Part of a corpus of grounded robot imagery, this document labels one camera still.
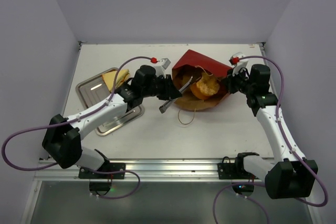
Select sugared round fake bun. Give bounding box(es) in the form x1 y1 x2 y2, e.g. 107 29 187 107
190 73 220 100

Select metal tongs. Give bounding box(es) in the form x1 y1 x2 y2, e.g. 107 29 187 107
159 76 193 114

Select red brown paper bag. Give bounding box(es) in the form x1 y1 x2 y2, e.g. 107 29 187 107
172 49 231 113

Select fake triangle sandwich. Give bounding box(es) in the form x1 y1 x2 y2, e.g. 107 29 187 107
102 69 130 92

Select fake bread slice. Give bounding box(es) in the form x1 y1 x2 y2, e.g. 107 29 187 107
176 73 192 87

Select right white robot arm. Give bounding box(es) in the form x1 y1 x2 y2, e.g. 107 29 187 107
222 64 318 199

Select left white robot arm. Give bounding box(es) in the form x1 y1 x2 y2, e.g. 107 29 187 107
42 65 182 176

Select stainless steel tray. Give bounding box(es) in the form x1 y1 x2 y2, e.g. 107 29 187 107
76 73 145 137

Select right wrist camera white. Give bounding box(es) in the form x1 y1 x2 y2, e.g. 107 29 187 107
229 52 248 76

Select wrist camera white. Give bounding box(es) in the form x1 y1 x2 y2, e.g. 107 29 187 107
229 52 248 76
150 57 171 71

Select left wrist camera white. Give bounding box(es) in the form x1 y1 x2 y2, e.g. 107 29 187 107
150 57 171 71

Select aluminium mounting rail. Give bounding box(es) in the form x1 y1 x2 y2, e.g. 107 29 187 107
34 158 222 182

